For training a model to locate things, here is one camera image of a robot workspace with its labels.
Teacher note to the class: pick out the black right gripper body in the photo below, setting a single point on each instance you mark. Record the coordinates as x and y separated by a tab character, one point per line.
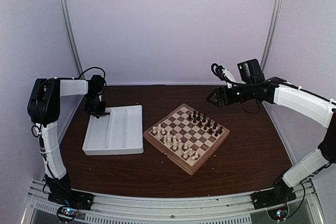
247	94

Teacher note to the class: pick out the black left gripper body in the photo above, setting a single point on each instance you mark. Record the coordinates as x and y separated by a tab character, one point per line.
93	106

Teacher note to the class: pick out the wooden chess board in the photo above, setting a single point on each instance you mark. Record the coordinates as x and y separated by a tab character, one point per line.
210	142

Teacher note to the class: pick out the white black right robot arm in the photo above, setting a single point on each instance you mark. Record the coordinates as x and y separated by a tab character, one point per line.
311	108

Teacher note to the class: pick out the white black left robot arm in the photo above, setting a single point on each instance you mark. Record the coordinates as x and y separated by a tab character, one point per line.
44	111

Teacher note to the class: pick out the pile of dark chess pieces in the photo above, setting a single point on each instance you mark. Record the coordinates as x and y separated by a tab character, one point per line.
98	115

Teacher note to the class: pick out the white chess pieces group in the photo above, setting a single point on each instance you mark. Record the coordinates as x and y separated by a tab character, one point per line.
177	143

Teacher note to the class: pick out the left controller board with LEDs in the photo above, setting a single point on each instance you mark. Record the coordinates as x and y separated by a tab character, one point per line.
66	213

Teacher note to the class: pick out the controller board with leds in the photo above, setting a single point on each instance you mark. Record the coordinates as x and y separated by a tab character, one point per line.
66	213
278	213

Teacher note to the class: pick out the right controller board with LEDs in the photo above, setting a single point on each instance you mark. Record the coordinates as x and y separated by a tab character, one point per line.
278	213

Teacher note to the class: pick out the white plastic sorting tray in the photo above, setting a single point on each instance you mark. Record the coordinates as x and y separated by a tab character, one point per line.
117	133

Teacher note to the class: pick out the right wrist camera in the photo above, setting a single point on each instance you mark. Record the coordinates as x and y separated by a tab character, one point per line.
225	75

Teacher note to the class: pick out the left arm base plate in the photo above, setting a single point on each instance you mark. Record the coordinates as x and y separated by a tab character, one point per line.
75	200

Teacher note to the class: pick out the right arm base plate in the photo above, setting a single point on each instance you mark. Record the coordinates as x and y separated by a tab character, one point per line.
269	198

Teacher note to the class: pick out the aluminium front frame rail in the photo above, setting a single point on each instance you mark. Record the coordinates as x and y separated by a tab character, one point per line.
235	208

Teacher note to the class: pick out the aluminium right corner post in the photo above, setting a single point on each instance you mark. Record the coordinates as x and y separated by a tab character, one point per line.
275	14

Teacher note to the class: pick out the aluminium corner post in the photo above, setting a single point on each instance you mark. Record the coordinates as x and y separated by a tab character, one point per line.
71	38
275	14

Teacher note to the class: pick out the aluminium left corner post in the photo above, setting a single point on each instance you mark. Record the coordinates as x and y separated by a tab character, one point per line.
71	38

